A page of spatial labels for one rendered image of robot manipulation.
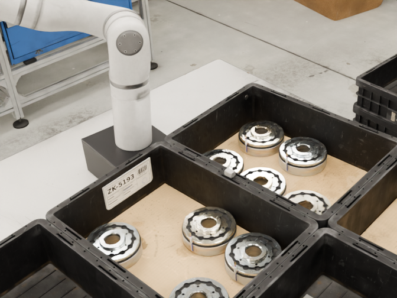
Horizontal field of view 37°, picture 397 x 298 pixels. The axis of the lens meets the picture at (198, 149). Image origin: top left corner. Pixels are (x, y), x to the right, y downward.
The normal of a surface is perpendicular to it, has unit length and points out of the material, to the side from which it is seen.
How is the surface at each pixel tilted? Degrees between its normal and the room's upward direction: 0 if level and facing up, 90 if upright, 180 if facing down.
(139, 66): 91
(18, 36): 90
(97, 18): 96
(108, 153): 4
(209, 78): 0
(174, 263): 0
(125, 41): 91
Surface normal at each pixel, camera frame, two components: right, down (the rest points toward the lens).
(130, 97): 0.11, 0.58
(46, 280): -0.07, -0.80
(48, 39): 0.65, 0.42
